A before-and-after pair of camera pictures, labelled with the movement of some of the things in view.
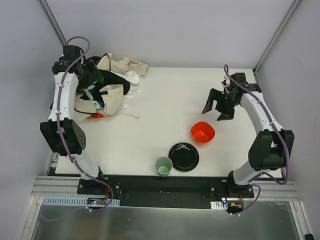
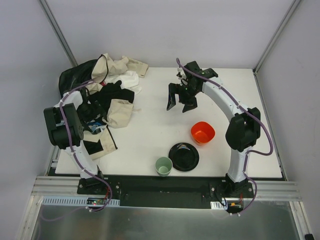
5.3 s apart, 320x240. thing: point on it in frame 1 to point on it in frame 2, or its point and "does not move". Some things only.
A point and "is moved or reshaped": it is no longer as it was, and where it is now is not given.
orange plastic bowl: [202, 132] does not move
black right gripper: [221, 103] to [183, 95]
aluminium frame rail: [45, 185] does not move
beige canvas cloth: [111, 97] is moved or reshaped
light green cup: [163, 166] does not move
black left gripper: [92, 75] to [94, 110]
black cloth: [110, 77] to [74, 73]
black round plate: [184, 156] does not move
